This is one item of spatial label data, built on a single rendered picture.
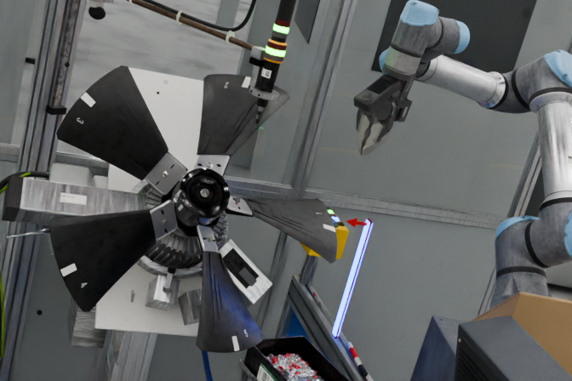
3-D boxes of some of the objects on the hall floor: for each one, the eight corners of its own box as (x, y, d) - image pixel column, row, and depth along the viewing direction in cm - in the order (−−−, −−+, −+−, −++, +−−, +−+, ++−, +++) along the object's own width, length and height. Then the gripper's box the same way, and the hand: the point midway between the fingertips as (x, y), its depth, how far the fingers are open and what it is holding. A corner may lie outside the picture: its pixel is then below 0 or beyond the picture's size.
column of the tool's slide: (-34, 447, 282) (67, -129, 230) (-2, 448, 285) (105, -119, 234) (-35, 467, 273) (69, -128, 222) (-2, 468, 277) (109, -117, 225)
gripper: (426, 77, 198) (391, 162, 205) (395, 62, 203) (363, 145, 210) (405, 76, 192) (371, 164, 198) (374, 60, 196) (341, 146, 203)
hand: (362, 150), depth 202 cm, fingers closed
